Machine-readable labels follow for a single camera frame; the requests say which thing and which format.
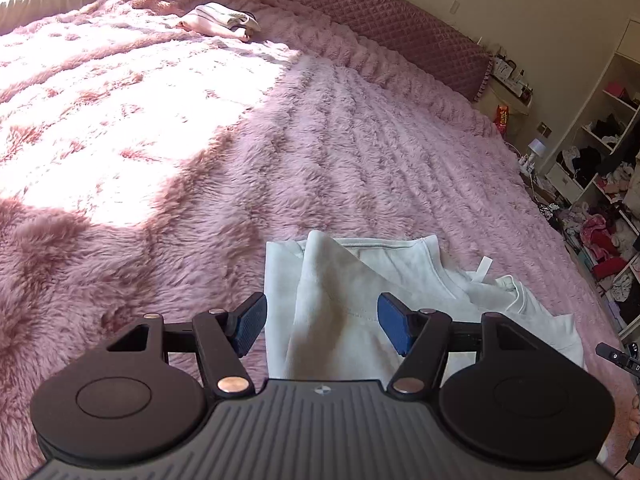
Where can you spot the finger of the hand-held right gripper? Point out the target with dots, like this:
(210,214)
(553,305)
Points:
(612,354)

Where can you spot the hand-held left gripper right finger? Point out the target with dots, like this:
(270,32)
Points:
(395,325)

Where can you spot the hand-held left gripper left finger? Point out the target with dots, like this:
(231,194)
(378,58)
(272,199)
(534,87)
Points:
(247,325)

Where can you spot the white printed sweatshirt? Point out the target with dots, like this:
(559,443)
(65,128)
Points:
(330,300)

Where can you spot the pile of pink red clothes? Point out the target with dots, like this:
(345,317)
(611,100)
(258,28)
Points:
(600,240)

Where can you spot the folded pink white clothes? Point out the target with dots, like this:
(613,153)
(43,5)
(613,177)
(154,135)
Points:
(215,17)

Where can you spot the person's right hand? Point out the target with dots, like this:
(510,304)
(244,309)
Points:
(636,412)

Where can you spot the white shelving unit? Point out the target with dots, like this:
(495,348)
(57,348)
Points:
(565,182)

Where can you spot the white power strip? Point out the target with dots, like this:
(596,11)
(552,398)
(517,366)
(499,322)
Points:
(527,164)

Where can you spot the pink fluffy blanket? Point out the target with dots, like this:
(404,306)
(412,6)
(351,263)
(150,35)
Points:
(150,135)

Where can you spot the white table lamp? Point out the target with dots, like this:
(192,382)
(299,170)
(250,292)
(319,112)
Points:
(537,146)

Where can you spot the red snack bag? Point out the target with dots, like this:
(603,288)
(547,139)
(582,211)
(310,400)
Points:
(501,117)

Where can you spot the pink quilted headboard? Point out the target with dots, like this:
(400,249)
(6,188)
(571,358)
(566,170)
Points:
(375,15)

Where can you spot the wall socket plate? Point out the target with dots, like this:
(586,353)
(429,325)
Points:
(545,130)

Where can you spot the beige bedside wall shelf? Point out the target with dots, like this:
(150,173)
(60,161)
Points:
(505,80)

